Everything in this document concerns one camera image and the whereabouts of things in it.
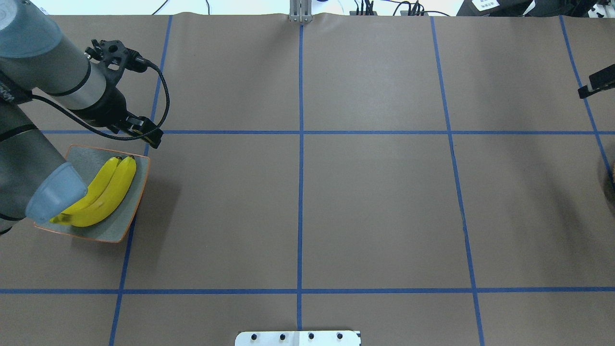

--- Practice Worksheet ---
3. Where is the black box with label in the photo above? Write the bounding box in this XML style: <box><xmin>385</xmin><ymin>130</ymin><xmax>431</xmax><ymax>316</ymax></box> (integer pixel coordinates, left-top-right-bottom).
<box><xmin>455</xmin><ymin>0</ymin><xmax>559</xmax><ymax>17</ymax></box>

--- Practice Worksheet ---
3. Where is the yellow plastic banana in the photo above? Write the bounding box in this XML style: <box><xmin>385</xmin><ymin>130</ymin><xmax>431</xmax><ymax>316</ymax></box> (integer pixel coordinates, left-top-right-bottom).
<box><xmin>67</xmin><ymin>156</ymin><xmax>136</xmax><ymax>227</ymax></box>
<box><xmin>49</xmin><ymin>156</ymin><xmax>123</xmax><ymax>225</ymax></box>

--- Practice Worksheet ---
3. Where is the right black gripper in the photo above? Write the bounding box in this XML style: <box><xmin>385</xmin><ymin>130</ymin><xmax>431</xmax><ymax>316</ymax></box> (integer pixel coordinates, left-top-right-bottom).
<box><xmin>578</xmin><ymin>64</ymin><xmax>615</xmax><ymax>100</ymax></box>

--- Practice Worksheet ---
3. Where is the grey plate with orange rim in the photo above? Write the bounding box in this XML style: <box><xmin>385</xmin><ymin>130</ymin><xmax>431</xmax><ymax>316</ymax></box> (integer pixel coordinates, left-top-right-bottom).
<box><xmin>34</xmin><ymin>145</ymin><xmax>150</xmax><ymax>243</ymax></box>

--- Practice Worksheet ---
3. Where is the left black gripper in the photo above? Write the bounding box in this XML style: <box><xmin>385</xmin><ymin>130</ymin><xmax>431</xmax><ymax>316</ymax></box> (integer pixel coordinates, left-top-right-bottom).
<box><xmin>85</xmin><ymin>39</ymin><xmax>163</xmax><ymax>148</ymax></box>

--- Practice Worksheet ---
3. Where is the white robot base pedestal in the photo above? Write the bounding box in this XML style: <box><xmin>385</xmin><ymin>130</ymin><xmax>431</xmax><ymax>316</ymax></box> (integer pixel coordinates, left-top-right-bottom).
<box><xmin>234</xmin><ymin>330</ymin><xmax>362</xmax><ymax>346</ymax></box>

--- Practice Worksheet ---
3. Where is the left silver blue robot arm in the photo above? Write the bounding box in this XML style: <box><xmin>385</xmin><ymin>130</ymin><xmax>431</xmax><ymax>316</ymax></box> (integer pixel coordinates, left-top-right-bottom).
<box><xmin>1</xmin><ymin>0</ymin><xmax>171</xmax><ymax>235</ymax></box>

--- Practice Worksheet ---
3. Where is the aluminium frame post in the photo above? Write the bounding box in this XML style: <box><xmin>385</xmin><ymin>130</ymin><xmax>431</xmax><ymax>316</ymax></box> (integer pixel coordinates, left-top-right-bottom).
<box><xmin>288</xmin><ymin>0</ymin><xmax>313</xmax><ymax>24</ymax></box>

